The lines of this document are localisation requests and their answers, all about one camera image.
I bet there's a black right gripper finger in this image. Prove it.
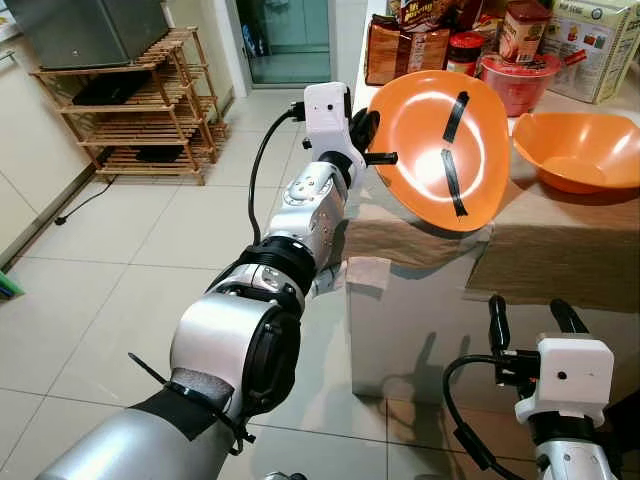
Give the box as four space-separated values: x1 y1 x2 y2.
487 294 512 353
549 298 590 339

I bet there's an orange bowl with black tape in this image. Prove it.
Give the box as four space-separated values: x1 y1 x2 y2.
367 70 512 234

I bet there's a beige burlap table cloth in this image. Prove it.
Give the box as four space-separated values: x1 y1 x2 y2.
340 175 640 313

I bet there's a brown snack bag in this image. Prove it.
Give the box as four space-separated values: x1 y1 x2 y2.
364 14 409 86
405 27 452 76

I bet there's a beige masking tape piece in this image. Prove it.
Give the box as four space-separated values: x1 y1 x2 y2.
345 255 392 292

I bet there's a glass door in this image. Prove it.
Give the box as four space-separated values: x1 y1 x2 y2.
236 0 337 87

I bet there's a dark jar with red lid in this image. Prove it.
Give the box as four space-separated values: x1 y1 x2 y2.
446 32 489 78

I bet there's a snack bag with yellow print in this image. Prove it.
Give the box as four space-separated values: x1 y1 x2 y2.
394 0 463 28

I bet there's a red lidded plastic pot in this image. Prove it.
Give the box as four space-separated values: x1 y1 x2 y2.
477 52 586 119

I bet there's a plain orange bowl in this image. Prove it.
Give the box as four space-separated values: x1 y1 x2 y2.
511 112 640 195

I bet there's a red and cream canister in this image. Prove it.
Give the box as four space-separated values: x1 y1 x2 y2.
497 0 554 67

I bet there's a small flat black item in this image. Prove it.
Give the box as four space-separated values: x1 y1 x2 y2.
134 145 187 164

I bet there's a wooden slatted shelf rack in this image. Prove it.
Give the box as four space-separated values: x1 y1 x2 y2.
30 27 230 187

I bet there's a printed cardboard box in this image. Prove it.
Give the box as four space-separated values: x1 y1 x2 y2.
544 0 640 107

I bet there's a large flat black item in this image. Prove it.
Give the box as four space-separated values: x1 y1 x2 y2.
71 71 152 107

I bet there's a grey metal appliance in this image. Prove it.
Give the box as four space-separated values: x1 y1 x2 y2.
4 0 172 70

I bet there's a white cabinet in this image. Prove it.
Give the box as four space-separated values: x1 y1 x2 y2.
0 25 101 269

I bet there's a green board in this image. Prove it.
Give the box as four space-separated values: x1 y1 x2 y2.
0 270 22 302

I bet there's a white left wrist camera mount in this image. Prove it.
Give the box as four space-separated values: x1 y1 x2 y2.
302 82 354 167

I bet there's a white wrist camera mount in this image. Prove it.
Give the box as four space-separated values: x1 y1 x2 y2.
516 337 616 427
302 82 354 167

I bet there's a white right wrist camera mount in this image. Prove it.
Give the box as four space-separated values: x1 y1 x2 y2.
516 337 616 427

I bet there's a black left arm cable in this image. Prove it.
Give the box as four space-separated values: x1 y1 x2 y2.
247 100 307 247

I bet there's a black power cable with plug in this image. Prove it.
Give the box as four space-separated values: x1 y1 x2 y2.
54 175 122 227

